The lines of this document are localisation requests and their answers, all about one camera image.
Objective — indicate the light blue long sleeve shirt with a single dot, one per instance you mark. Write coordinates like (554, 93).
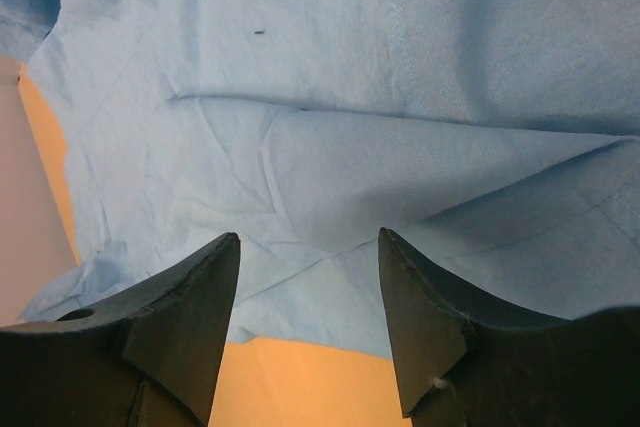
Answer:
(499, 137)

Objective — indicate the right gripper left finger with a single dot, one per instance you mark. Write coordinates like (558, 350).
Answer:
(147, 356)

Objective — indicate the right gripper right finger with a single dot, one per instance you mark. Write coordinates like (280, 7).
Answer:
(464, 357)

